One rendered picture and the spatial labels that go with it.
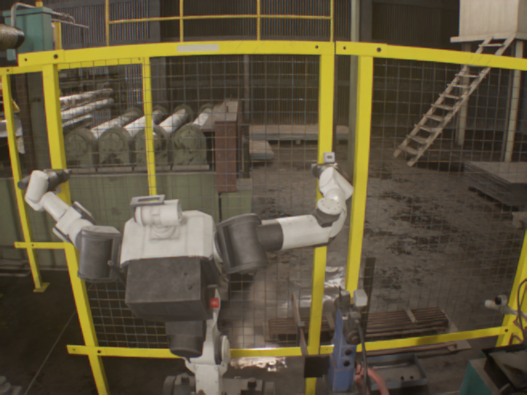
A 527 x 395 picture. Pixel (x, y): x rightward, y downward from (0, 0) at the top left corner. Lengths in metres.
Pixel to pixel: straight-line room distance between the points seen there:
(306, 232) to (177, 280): 0.39
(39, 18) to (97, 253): 2.66
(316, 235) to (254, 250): 0.20
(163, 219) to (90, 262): 0.27
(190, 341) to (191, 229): 0.43
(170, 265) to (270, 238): 0.28
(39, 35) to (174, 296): 2.85
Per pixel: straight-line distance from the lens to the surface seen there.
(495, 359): 1.52
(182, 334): 1.42
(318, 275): 1.90
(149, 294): 1.08
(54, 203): 1.57
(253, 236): 1.11
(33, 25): 3.63
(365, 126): 1.73
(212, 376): 1.88
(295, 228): 1.17
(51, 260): 4.18
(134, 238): 1.17
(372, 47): 1.71
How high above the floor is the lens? 1.75
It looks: 18 degrees down
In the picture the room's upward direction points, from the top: straight up
